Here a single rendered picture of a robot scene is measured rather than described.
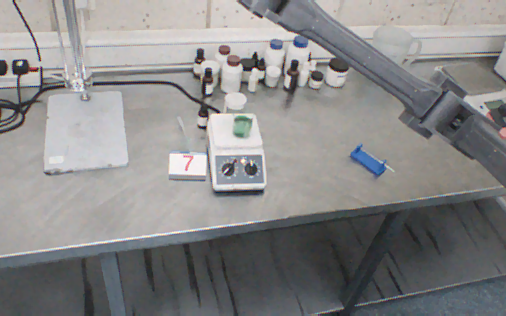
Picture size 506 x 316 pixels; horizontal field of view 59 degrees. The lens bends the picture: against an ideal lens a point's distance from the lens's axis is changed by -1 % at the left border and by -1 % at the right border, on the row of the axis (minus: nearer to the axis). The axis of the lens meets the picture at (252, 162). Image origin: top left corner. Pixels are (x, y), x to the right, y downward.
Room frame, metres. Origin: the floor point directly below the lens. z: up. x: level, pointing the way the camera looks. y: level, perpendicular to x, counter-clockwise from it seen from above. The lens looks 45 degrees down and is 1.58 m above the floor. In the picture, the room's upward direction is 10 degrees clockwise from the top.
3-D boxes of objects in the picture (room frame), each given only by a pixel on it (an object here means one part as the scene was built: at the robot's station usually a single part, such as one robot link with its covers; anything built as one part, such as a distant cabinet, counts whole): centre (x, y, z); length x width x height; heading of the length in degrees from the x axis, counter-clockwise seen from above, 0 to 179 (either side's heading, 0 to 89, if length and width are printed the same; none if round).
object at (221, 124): (0.86, 0.06, 0.83); 0.12 x 0.12 x 0.01; 16
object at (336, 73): (1.29, -0.22, 0.79); 0.07 x 0.07 x 0.07
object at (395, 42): (1.39, -0.40, 0.82); 0.18 x 0.13 x 0.15; 100
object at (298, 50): (1.29, -0.08, 0.81); 0.07 x 0.07 x 0.13
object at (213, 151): (0.83, 0.05, 0.79); 0.22 x 0.13 x 0.08; 16
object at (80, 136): (0.85, 0.45, 0.76); 0.30 x 0.20 x 0.01; 22
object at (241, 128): (0.84, 0.04, 0.87); 0.06 x 0.05 x 0.08; 135
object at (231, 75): (1.14, 0.11, 0.80); 0.06 x 0.06 x 0.11
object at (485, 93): (1.38, -0.71, 0.77); 0.26 x 0.19 x 0.05; 28
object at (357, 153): (0.92, -0.31, 0.77); 0.10 x 0.03 x 0.04; 52
